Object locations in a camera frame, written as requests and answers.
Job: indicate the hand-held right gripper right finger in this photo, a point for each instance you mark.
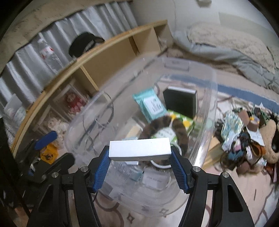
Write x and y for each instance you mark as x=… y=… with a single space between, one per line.
x=178 y=172

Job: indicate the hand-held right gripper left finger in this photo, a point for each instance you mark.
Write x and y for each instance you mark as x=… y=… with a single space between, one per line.
x=101 y=170

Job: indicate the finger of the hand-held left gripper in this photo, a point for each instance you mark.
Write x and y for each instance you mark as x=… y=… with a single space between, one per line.
x=63 y=162
x=46 y=138

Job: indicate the long white box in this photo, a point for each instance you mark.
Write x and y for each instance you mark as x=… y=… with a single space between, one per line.
x=139 y=148

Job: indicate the black box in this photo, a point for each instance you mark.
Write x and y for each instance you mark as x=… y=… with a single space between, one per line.
x=179 y=102

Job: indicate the clear plastic storage bin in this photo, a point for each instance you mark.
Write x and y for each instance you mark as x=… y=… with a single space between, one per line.
x=130 y=72

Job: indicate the white plush toy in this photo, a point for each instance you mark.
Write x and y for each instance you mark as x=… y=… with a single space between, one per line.
x=57 y=127

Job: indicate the yellow bag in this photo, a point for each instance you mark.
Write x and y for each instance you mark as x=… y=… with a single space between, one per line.
x=49 y=156

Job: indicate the white labelled box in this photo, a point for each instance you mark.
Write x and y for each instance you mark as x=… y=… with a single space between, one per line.
x=155 y=180

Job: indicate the white bottle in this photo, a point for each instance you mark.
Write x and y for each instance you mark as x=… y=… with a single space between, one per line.
x=19 y=113

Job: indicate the white round tub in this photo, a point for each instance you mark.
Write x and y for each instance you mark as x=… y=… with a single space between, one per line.
x=165 y=132

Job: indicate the red dressed doll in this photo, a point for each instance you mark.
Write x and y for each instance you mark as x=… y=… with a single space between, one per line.
x=74 y=101

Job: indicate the yellow translucent container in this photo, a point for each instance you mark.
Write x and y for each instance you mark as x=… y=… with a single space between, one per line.
x=214 y=141

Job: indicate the green yellow packet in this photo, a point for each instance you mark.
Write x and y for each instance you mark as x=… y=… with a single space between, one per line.
x=185 y=119

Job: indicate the brown fur headband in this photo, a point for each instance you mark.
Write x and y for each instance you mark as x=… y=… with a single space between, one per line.
x=161 y=121

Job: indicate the blue knitted piece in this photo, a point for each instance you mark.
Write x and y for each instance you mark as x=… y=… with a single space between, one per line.
x=234 y=156

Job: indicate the green printed foil packet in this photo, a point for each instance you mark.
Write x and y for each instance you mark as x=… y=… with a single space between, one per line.
x=231 y=124

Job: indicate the teal wet wipes pack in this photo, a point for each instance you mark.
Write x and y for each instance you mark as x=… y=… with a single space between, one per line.
x=148 y=104

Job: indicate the thin brown stick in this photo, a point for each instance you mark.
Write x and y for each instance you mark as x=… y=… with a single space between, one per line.
x=254 y=195

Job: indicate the clear water bottle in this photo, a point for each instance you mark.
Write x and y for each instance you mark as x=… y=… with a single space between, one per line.
x=49 y=56

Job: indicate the brown leather pouch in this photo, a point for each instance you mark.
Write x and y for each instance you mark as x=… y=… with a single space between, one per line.
x=258 y=150

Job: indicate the brown yarn roll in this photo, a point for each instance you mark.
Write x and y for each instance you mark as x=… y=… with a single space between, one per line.
x=254 y=126

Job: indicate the fluffy beige plush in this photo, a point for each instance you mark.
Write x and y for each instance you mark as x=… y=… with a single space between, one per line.
x=270 y=141

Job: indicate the black cap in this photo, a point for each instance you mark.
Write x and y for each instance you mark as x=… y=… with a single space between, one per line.
x=82 y=42

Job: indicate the wooden open shelf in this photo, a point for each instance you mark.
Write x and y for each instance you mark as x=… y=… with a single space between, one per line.
x=113 y=56

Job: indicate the grey blanket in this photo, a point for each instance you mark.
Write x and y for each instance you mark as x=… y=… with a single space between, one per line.
x=218 y=54

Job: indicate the beige quilted cover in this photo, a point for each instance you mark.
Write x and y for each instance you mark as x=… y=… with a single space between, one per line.
x=228 y=37

